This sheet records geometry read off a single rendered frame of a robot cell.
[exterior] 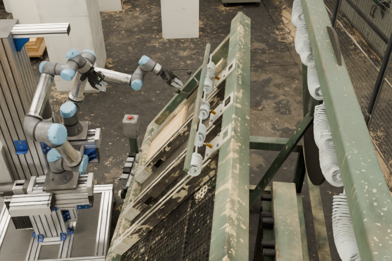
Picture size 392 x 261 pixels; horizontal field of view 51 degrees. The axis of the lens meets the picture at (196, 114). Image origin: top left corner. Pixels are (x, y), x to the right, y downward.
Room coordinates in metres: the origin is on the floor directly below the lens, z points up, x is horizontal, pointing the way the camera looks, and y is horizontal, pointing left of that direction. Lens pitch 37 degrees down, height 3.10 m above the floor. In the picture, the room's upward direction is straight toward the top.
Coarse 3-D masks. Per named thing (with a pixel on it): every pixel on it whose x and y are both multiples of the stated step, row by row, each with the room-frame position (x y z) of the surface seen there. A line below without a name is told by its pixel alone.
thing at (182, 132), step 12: (228, 72) 2.00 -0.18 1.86; (216, 84) 2.00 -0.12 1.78; (216, 96) 2.01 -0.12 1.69; (204, 120) 2.02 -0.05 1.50; (180, 132) 2.03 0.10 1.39; (168, 144) 2.04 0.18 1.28; (156, 156) 2.05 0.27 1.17; (168, 156) 2.04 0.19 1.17; (144, 168) 2.06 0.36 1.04; (156, 168) 2.05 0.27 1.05; (144, 180) 2.06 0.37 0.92
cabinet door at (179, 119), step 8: (184, 112) 2.39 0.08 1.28; (176, 120) 2.41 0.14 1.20; (184, 120) 2.31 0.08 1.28; (168, 128) 2.42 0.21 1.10; (176, 128) 2.28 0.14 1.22; (160, 136) 2.43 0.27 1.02; (168, 136) 2.29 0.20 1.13; (152, 144) 2.44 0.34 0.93; (160, 144) 2.30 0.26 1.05; (152, 152) 2.32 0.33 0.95
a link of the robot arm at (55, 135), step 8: (40, 128) 1.77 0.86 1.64; (48, 128) 1.77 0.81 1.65; (56, 128) 1.77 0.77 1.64; (64, 128) 1.81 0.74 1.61; (40, 136) 1.74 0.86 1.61; (48, 136) 1.73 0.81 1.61; (56, 136) 1.74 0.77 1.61; (64, 136) 1.79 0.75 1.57; (48, 144) 1.75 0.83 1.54; (56, 144) 1.74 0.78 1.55; (64, 144) 1.82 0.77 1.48; (64, 152) 1.82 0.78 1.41; (72, 152) 1.87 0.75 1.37; (64, 160) 1.91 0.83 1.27; (72, 160) 1.87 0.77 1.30; (80, 160) 1.91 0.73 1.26; (88, 160) 1.98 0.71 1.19; (64, 168) 1.91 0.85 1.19; (72, 168) 1.89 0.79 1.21; (80, 168) 1.89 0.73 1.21
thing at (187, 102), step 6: (222, 60) 2.46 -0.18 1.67; (216, 66) 2.46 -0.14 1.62; (222, 66) 2.45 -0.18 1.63; (216, 72) 2.45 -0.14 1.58; (192, 96) 2.47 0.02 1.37; (186, 102) 2.48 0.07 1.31; (180, 108) 2.48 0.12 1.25; (174, 114) 2.49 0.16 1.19; (168, 120) 2.49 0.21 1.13; (162, 126) 2.50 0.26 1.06; (156, 132) 2.51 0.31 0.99; (150, 138) 2.52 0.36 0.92
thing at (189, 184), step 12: (228, 132) 1.43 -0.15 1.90; (216, 144) 1.41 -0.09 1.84; (216, 156) 1.42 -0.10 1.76; (204, 168) 1.42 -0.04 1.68; (216, 168) 1.42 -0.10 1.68; (192, 180) 1.43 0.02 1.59; (204, 180) 1.42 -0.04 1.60; (168, 192) 1.50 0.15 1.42; (180, 192) 1.44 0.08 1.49; (192, 192) 1.43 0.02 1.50; (156, 204) 1.49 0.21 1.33; (168, 204) 1.44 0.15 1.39; (144, 216) 1.50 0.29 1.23; (156, 216) 1.45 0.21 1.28; (132, 228) 1.50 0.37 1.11; (144, 228) 1.46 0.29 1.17; (120, 240) 1.49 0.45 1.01; (132, 240) 1.47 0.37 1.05; (120, 252) 1.48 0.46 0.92
